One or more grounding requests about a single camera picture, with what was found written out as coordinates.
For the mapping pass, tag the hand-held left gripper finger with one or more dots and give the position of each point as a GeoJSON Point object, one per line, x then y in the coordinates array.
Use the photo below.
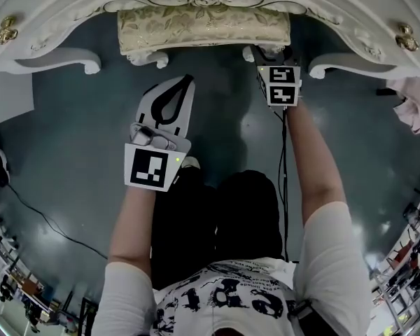
{"type": "Point", "coordinates": [182, 114]}
{"type": "Point", "coordinates": [147, 103]}

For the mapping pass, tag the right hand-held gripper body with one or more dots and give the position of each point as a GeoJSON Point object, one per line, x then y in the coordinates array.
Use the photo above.
{"type": "Point", "coordinates": [281, 84]}

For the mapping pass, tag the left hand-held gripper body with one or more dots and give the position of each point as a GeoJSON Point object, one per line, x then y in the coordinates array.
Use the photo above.
{"type": "Point", "coordinates": [147, 166]}

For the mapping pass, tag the floral cushioned stool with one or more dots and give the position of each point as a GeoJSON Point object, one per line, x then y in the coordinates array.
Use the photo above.
{"type": "Point", "coordinates": [203, 24]}

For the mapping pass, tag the person's left forearm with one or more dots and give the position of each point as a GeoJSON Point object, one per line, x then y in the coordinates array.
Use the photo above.
{"type": "Point", "coordinates": [133, 226]}

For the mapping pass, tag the person's right forearm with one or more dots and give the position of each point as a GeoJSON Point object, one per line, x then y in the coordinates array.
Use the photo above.
{"type": "Point", "coordinates": [313, 166]}

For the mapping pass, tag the person's white shoe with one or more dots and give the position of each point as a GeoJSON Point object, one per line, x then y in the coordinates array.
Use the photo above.
{"type": "Point", "coordinates": [190, 162]}

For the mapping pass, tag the person's black trousers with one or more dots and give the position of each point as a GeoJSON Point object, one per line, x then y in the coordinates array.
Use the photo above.
{"type": "Point", "coordinates": [213, 222]}

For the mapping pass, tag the gold drawer knob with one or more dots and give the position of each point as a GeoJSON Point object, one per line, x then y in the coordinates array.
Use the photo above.
{"type": "Point", "coordinates": [6, 31]}
{"type": "Point", "coordinates": [407, 38]}

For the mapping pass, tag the pink cloth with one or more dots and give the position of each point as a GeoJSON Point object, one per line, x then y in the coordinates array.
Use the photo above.
{"type": "Point", "coordinates": [414, 100]}

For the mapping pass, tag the white flat board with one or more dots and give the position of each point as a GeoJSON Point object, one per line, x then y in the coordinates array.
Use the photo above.
{"type": "Point", "coordinates": [7, 96]}

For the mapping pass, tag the white ornate carved table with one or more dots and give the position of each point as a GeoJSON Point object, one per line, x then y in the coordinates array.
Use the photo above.
{"type": "Point", "coordinates": [38, 9]}

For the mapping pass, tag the white printed t-shirt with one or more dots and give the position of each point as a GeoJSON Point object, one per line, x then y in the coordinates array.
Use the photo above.
{"type": "Point", "coordinates": [231, 299]}

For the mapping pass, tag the cluttered workbench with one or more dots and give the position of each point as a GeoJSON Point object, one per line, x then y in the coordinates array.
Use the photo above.
{"type": "Point", "coordinates": [17, 285]}

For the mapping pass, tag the metal shelving rack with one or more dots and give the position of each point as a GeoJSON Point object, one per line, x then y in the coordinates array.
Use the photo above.
{"type": "Point", "coordinates": [409, 264]}

